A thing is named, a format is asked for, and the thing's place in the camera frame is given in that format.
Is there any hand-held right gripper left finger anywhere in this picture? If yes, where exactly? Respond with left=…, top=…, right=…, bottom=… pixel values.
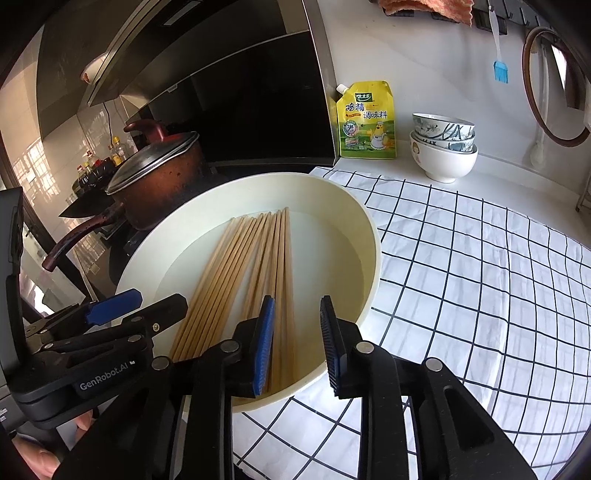
left=55, top=295, right=277, bottom=480

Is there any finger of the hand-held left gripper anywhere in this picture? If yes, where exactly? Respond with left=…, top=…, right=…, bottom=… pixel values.
left=25, top=288, right=142, bottom=345
left=37, top=293, right=189, bottom=370

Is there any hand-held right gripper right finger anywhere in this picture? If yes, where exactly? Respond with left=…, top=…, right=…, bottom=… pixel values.
left=320, top=295, right=539, bottom=480

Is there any bundle of wooden chopsticks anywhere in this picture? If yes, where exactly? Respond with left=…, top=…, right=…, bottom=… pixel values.
left=168, top=207, right=297, bottom=393

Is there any white plastic basin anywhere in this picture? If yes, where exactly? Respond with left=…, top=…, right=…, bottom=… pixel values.
left=113, top=172, right=382, bottom=413

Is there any person's left hand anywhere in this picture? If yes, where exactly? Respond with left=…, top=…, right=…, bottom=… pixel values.
left=11, top=410, right=94, bottom=480

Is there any black gas stove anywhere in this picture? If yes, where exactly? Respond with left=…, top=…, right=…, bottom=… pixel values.
left=92, top=210, right=139, bottom=278

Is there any brown cooking pot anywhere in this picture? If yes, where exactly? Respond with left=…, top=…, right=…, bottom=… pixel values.
left=121, top=119, right=212, bottom=232

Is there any cluster of condiment bottles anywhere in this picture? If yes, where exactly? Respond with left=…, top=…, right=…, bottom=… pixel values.
left=71, top=134, right=129, bottom=195

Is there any white black-checked cloth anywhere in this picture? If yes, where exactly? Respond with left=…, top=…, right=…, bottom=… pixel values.
left=233, top=167, right=591, bottom=476

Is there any plain white bowl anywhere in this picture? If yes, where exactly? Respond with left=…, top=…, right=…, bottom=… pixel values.
left=409, top=131, right=479, bottom=184

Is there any black range hood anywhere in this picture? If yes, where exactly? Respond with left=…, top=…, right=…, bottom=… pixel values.
left=37, top=0, right=339, bottom=169

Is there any yellow seasoning pouch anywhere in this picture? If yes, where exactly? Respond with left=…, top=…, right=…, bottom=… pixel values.
left=330, top=80, right=399, bottom=160

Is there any blue patterned bowl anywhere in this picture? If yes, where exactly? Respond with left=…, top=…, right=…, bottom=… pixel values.
left=412, top=113, right=476, bottom=140
left=412, top=129, right=476, bottom=153

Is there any wood-rimmed glass lid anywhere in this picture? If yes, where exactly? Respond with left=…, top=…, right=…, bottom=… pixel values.
left=522, top=25, right=591, bottom=149

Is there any blue silicone brush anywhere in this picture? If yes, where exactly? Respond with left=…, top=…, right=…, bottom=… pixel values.
left=489, top=0, right=509, bottom=85

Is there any orange dishcloth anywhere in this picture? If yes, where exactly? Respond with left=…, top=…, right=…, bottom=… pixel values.
left=379, top=0, right=474, bottom=27

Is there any white long-handled utensil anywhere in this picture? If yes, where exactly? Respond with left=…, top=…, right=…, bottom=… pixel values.
left=531, top=46, right=555, bottom=168

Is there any dark wall hook rail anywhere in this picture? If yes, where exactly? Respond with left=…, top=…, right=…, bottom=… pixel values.
left=429, top=0, right=542, bottom=36

